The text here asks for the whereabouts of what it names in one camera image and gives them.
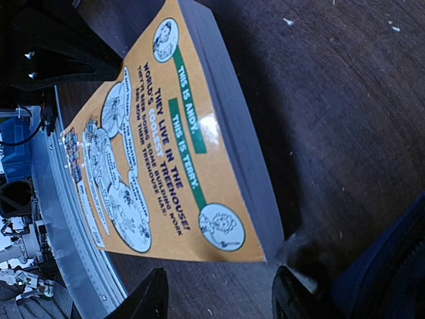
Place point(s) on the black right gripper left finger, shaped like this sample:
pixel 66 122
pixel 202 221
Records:
pixel 149 300

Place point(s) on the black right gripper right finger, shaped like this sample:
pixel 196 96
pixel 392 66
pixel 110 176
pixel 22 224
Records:
pixel 291 299

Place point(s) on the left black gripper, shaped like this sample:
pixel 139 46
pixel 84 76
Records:
pixel 45 43

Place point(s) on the navy blue backpack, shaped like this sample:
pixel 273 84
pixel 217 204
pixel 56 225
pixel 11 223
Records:
pixel 387 280

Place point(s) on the orange comic paperback book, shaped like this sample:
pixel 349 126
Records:
pixel 165 158

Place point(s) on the blue plastic storage bin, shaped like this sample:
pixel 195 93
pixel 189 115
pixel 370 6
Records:
pixel 16 160

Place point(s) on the front aluminium rail frame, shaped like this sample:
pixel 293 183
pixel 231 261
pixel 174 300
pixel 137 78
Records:
pixel 87 272

